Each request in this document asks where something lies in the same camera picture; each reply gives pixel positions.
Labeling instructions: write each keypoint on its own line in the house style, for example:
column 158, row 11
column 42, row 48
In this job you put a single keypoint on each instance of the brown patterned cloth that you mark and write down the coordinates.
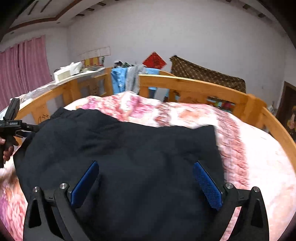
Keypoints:
column 186, row 69

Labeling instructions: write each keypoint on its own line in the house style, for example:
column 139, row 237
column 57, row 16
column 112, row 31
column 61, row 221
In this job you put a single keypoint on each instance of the grey striped garment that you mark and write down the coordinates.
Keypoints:
column 132, row 80

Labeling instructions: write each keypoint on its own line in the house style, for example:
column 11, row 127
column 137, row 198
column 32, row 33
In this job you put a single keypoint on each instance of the white desk top cover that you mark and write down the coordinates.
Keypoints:
column 27, row 98

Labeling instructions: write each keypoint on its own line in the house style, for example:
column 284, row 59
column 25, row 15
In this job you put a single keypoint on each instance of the pink floral quilt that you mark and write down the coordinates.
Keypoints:
column 250, row 157

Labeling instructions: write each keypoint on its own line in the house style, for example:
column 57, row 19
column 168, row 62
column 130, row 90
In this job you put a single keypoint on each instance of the black puffer jacket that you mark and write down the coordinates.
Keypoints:
column 146, row 189

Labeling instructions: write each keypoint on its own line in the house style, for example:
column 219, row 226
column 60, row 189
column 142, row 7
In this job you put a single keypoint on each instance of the wooden bed frame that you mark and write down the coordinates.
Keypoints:
column 248, row 108

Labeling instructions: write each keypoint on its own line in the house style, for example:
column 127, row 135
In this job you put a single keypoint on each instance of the red diamond wall decoration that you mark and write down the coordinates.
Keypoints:
column 154, row 61

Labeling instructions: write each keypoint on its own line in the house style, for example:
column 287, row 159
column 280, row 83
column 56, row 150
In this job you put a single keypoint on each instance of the person left hand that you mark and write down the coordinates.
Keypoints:
column 7, row 147

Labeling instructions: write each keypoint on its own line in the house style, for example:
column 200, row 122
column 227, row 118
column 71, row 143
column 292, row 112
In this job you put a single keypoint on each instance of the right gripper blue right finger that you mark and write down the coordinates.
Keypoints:
column 252, row 222

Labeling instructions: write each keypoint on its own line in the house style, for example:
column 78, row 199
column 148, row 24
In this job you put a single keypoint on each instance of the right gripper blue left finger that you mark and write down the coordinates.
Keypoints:
column 51, row 214

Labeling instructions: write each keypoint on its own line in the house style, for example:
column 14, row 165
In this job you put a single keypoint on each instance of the pink curtain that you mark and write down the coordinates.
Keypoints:
column 24, row 67

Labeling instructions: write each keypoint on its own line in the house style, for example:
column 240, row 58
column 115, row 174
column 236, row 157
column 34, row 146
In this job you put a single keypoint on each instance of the white box on desk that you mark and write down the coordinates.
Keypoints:
column 68, row 71

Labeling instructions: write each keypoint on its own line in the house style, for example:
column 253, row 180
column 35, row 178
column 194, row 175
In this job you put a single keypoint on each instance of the papers on wall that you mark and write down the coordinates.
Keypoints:
column 100, row 52

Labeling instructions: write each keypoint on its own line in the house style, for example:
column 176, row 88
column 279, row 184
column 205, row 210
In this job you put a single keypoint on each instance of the blue shirt on rail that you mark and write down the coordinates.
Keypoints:
column 118, row 78

